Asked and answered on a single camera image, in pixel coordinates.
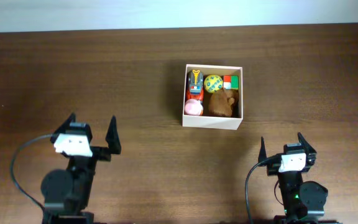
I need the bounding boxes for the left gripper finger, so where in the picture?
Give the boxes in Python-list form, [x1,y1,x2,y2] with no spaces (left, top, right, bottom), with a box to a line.
[54,113,76,134]
[105,116,121,154]

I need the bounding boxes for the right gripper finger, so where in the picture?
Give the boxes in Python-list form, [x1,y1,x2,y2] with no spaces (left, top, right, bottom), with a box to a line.
[297,132,317,156]
[258,136,267,167]

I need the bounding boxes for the pink cardboard box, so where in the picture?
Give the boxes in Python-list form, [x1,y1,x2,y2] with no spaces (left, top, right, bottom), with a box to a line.
[181,64,244,130]

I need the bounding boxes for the brown plush toy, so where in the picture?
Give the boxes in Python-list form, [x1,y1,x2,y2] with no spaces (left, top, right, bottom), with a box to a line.
[208,89,239,117]

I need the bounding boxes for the colourful puzzle cube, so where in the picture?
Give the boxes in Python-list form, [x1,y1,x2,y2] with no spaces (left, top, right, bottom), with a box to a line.
[223,75,239,90]

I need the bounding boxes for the white pink toy duck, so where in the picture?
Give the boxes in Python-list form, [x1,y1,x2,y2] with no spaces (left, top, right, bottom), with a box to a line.
[184,99,203,116]

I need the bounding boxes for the yellow lettered ball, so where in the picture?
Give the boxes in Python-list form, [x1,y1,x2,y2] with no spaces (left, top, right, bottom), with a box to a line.
[204,74,223,93]

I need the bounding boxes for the red toy fire truck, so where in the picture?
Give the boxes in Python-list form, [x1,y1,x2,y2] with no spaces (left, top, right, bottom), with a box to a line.
[186,70,204,102]

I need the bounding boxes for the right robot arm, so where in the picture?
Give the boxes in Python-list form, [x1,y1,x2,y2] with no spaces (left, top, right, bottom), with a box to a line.
[258,133,328,223]

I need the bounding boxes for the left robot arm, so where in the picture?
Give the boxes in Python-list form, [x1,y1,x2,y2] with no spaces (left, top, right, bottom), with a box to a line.
[40,113,121,224]

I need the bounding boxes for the right black cable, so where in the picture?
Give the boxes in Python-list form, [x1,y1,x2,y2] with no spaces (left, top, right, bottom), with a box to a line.
[244,154,284,224]

